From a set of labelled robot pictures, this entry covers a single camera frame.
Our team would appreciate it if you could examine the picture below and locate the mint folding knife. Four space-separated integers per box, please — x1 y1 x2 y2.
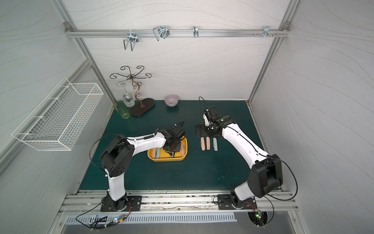
155 148 161 159
213 137 218 152

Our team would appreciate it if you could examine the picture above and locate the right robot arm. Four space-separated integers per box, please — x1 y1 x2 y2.
200 106 283 209

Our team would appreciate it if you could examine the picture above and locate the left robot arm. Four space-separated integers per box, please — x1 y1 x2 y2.
100 121 185 211

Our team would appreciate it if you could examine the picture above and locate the yellow plastic storage box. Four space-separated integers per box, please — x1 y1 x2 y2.
147 138 188 162

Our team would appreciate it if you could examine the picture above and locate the lilac ceramic bowl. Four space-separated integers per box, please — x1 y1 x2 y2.
164 94 179 107

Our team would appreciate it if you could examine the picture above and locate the bronze scroll cup stand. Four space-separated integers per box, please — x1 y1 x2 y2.
110 65 155 117

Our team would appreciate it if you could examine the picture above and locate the green drinking glass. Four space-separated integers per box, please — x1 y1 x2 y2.
114 100 130 120

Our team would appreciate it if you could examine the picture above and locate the clear wine glass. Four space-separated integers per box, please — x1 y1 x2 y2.
116 81 135 108

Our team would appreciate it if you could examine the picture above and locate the white vent grille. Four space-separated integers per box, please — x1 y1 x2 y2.
65 212 237 225

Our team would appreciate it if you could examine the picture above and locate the small metal hook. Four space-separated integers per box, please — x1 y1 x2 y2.
192 26 199 38

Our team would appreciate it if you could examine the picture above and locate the metal hook clip middle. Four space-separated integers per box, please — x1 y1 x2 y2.
153 26 170 41

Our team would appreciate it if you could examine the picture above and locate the metal hook clip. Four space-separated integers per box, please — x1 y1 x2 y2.
253 26 279 38
123 31 139 51
153 26 170 41

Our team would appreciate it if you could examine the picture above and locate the metal hook clip left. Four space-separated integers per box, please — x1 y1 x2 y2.
123 31 139 51

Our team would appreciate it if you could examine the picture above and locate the metal hook clip right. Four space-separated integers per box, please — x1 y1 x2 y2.
253 26 279 38

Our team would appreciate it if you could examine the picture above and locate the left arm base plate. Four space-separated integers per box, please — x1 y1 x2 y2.
100 195 142 212

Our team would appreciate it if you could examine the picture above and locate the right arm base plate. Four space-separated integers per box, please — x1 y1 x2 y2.
217 194 257 210

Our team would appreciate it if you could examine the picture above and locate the white wire basket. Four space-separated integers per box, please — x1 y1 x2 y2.
11 78 104 151

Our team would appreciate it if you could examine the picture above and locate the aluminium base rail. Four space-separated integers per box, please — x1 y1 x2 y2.
58 190 299 215

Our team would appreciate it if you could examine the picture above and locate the aluminium cross rail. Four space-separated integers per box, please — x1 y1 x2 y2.
65 28 290 39

